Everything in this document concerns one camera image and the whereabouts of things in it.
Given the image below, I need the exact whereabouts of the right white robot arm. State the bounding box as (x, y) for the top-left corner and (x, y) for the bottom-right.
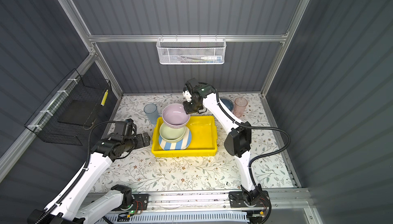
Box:
(183, 78), (255, 192)

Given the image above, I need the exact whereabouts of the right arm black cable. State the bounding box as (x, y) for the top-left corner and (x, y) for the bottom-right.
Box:
(198, 82), (291, 224)

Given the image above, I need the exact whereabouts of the dark blue bowl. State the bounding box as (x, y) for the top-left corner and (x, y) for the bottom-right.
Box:
(220, 98), (234, 112)

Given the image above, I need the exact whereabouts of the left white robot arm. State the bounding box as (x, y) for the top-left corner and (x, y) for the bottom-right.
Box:
(27, 119), (151, 224)

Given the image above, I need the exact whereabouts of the light green bowl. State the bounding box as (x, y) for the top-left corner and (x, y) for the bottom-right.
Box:
(159, 123), (186, 143)

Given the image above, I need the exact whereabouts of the pink plastic cup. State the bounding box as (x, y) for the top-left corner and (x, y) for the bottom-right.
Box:
(233, 97), (248, 118)

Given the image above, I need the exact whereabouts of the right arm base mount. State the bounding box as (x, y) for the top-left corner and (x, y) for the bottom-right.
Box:
(228, 190), (271, 209)

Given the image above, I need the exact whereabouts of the white wire mesh basket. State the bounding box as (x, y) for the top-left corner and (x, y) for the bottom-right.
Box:
(156, 37), (227, 65)

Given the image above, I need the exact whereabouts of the black wire basket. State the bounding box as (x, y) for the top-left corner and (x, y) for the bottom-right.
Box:
(25, 72), (113, 146)

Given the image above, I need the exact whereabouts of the purple bowl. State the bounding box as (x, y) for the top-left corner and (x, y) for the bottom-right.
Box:
(162, 103), (190, 129)

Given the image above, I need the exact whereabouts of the white marker in basket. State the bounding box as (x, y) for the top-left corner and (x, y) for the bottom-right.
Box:
(201, 56), (222, 63)

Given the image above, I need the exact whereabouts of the yellow tag on basket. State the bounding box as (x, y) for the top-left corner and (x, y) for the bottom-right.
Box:
(100, 89), (108, 106)

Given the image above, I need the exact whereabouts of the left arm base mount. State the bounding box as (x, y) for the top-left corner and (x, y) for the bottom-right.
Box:
(112, 194), (149, 212)

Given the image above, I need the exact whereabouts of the blue plastic cup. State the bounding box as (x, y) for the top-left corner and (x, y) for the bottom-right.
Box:
(143, 103), (160, 125)

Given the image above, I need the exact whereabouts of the yellow plastic bin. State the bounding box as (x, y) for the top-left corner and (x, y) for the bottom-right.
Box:
(151, 116), (218, 157)

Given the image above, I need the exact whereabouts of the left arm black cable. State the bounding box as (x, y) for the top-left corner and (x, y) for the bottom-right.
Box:
(33, 121), (126, 224)

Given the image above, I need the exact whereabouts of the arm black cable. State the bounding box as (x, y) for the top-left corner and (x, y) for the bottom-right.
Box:
(33, 121), (126, 224)
(198, 82), (291, 224)

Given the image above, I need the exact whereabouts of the aluminium front rail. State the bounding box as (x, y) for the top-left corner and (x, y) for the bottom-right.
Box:
(61, 190), (311, 214)

